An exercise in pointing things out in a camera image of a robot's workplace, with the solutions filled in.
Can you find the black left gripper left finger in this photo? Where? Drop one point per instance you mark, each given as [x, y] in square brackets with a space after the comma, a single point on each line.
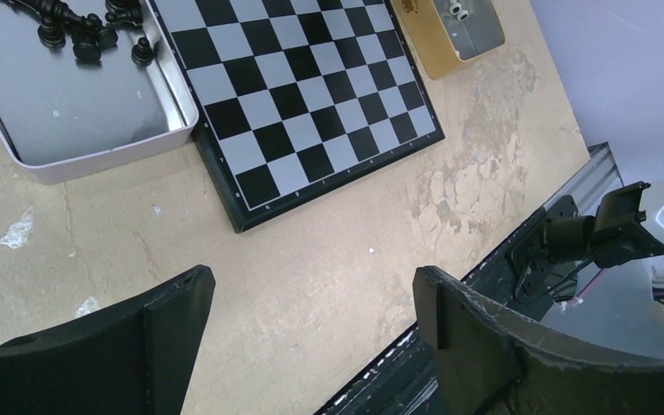
[133, 357]

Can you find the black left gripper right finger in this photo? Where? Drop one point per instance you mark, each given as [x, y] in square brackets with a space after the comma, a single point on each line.
[562, 374]

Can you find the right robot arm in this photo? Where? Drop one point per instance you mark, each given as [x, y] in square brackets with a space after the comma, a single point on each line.
[628, 225]

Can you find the silver tin with black pieces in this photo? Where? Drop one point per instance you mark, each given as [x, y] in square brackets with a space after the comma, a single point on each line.
[62, 118]

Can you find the black pawn chess piece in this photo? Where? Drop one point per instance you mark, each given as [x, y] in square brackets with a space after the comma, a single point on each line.
[50, 33]

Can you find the black king chess piece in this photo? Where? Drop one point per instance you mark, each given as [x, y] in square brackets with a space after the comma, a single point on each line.
[63, 14]

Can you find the black and white chessboard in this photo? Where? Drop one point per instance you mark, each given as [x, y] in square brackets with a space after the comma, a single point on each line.
[296, 98]

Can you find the black pawn near tin edge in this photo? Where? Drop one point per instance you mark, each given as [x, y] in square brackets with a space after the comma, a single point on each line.
[142, 53]

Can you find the black mounting rail base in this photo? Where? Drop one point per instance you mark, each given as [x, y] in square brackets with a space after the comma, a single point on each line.
[454, 351]

